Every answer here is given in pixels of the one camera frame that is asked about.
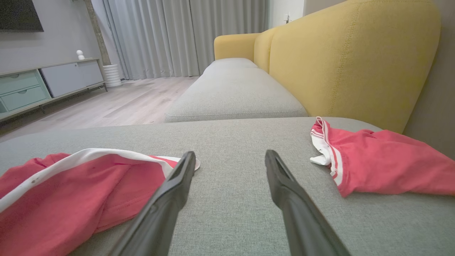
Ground yellow sofa armrest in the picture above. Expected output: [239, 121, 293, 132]
[214, 33, 262, 61]

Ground low TV cabinet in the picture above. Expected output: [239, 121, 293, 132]
[0, 58, 108, 123]

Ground large grey sofa seat cushion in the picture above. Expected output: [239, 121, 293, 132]
[0, 117, 455, 256]

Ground grey sofa back cushion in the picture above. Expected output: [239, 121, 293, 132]
[164, 68, 309, 123]

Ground brown wooden post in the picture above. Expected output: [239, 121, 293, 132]
[84, 0, 112, 66]

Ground red basketball jersey black numbers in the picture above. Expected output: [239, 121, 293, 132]
[310, 117, 455, 198]

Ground grey cabinet door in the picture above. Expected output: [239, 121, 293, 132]
[40, 60, 105, 98]

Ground black television screen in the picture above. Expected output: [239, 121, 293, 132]
[0, 0, 44, 33]

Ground grey pleated curtain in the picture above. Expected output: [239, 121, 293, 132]
[103, 0, 270, 81]

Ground yellow sofa backrest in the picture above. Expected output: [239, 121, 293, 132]
[253, 28, 282, 74]
[269, 0, 441, 134]

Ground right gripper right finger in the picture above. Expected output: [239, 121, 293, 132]
[265, 149, 351, 256]

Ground red shorts white hem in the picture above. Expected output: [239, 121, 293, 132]
[0, 148, 201, 256]

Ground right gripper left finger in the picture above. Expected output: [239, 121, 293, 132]
[108, 151, 197, 256]

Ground white ribbed vase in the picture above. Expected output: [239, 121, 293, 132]
[103, 64, 123, 89]

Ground pale green cabinet drawer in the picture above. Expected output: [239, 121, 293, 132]
[0, 70, 41, 96]
[0, 85, 51, 112]

